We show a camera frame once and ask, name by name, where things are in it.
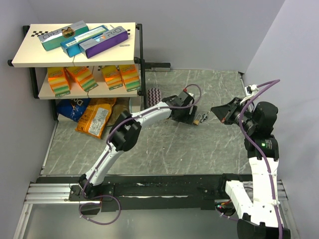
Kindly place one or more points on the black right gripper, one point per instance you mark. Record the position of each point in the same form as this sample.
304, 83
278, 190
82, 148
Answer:
222, 111

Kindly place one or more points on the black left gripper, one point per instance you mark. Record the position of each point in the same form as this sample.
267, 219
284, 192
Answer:
189, 119

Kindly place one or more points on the brass padlock long shackle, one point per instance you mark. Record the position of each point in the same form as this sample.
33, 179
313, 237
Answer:
197, 119

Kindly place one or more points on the small key bunch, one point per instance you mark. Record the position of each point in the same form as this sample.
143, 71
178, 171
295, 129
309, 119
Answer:
204, 117

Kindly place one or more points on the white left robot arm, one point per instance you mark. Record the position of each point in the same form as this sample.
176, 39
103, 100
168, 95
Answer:
124, 135

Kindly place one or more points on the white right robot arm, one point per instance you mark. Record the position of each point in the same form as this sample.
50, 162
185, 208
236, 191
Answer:
258, 217

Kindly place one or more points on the purple wavy scrub pad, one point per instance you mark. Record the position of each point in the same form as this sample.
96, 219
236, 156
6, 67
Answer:
153, 97

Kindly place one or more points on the brown snack bag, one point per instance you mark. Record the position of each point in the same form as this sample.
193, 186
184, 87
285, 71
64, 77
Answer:
121, 104

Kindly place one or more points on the orange green sponge pack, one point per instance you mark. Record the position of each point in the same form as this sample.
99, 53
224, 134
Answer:
112, 77
130, 77
58, 81
82, 76

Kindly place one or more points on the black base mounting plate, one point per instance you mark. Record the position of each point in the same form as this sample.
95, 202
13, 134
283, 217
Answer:
150, 192

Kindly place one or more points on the orange snack bag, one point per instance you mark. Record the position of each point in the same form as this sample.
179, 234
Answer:
95, 117

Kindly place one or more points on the blue Doritos bag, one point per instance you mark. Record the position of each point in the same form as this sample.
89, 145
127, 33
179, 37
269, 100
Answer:
73, 108

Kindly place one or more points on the purple grey R+O box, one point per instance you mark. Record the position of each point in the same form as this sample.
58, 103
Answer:
105, 41

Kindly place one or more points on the blue carton box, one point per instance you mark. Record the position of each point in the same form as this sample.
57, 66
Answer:
72, 46

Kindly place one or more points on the teal grey R+O box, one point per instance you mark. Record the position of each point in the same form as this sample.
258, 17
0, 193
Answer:
52, 40

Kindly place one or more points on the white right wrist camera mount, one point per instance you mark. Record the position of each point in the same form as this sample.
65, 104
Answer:
250, 91

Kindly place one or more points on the black bracket at back wall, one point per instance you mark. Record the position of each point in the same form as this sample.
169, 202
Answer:
157, 67

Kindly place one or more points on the black frame shelf rack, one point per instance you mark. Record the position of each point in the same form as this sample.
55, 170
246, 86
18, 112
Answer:
31, 55

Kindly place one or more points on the aluminium rail frame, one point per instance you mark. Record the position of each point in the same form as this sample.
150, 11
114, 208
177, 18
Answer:
46, 190

